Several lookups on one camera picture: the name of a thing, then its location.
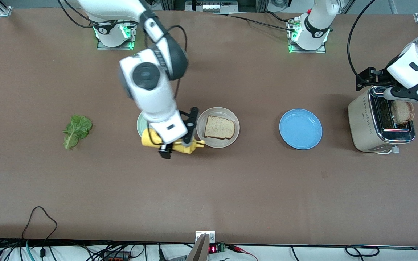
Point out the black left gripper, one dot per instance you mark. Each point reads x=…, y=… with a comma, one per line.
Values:
x=369, y=76

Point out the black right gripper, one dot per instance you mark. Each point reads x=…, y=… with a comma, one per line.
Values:
x=166, y=151

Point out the yellow squeeze bottle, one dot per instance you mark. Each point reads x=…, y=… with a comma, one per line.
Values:
x=147, y=139

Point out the brown bread slice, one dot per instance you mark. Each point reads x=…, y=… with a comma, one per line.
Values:
x=220, y=127
x=403, y=114

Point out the green lettuce leaf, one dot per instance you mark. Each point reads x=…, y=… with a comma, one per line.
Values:
x=76, y=130

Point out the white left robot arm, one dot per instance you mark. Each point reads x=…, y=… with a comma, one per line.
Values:
x=416, y=61

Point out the mint green plate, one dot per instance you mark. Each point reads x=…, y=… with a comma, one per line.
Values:
x=140, y=125

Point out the beige plate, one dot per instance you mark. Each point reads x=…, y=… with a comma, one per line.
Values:
x=218, y=144

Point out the blue plate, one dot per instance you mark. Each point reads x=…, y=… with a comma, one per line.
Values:
x=300, y=129

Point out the beige chrome toaster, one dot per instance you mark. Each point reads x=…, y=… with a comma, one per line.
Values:
x=363, y=123

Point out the grey metal bar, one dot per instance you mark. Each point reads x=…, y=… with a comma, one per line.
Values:
x=200, y=252

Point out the red display circuit board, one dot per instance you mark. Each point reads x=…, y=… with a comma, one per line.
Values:
x=213, y=249

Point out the red clip lead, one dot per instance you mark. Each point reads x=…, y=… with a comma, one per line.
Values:
x=240, y=250

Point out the grey lit electronics box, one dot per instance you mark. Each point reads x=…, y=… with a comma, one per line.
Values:
x=212, y=6

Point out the white metal bracket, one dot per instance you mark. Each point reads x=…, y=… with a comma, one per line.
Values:
x=210, y=237

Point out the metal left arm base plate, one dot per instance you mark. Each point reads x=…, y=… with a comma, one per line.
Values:
x=307, y=51

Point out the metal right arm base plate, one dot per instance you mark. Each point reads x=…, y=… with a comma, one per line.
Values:
x=114, y=47

